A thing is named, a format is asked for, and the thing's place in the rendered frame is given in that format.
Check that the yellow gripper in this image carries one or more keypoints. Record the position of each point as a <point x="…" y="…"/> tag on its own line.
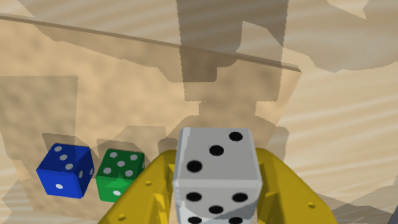
<point x="284" y="198"/>

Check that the green die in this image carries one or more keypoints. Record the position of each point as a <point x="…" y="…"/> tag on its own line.
<point x="117" y="171"/>

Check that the blue die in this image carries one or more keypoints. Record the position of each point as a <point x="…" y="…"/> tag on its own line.
<point x="66" y="170"/>

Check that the grey die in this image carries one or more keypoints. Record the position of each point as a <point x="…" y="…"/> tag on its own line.
<point x="216" y="177"/>

